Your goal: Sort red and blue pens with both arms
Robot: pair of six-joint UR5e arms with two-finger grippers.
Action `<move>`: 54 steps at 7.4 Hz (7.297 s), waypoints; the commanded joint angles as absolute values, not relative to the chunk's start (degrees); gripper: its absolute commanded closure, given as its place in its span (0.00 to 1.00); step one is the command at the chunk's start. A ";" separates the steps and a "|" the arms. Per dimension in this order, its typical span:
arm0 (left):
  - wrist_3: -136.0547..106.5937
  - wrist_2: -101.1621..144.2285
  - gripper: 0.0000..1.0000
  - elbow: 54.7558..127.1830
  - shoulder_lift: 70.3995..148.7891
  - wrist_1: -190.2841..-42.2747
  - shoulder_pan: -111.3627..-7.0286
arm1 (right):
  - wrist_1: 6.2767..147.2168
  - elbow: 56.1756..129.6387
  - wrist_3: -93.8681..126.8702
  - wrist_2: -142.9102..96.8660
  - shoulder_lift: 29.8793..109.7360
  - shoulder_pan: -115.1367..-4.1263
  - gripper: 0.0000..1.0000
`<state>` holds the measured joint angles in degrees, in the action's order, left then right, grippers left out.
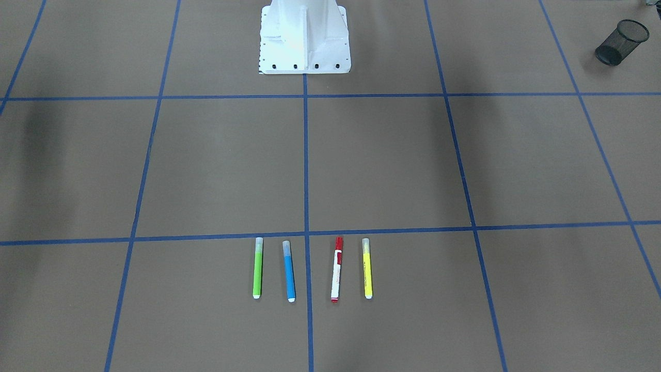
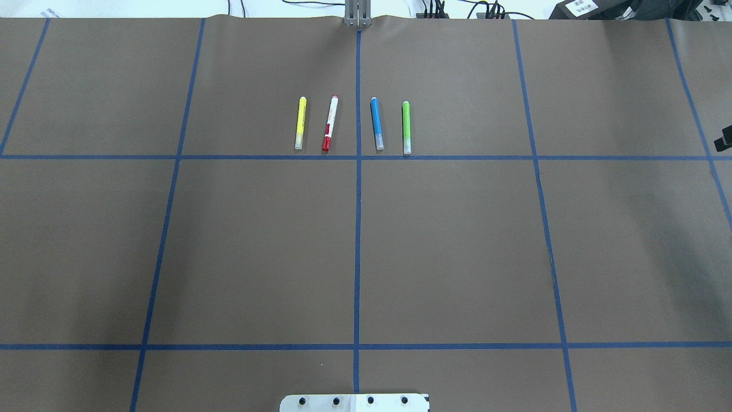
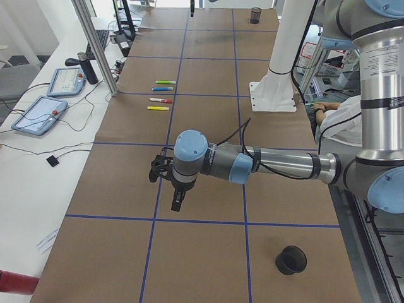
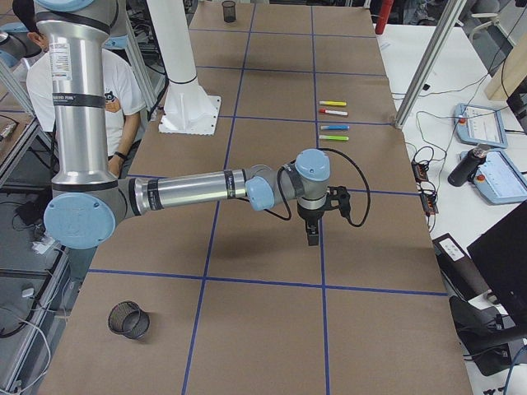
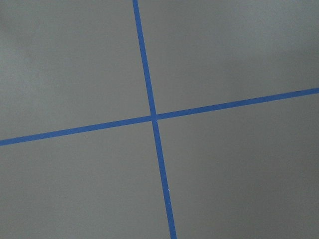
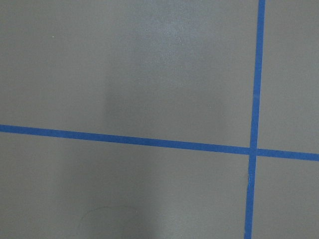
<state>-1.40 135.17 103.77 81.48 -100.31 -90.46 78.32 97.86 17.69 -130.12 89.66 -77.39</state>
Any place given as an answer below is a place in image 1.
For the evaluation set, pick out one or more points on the red and white marker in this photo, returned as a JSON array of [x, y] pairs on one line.
[[336, 275]]

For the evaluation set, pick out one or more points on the blue marker pen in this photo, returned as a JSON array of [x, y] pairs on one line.
[[289, 271]]

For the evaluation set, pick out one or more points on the yellow marker pen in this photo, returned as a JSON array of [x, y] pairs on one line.
[[367, 268]]

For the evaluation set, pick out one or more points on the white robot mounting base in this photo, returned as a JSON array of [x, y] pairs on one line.
[[304, 37]]

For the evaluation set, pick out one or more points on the green marker pen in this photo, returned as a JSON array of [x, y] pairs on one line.
[[258, 268]]

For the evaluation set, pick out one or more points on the black mesh pen cup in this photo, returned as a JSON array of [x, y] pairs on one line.
[[627, 35]]

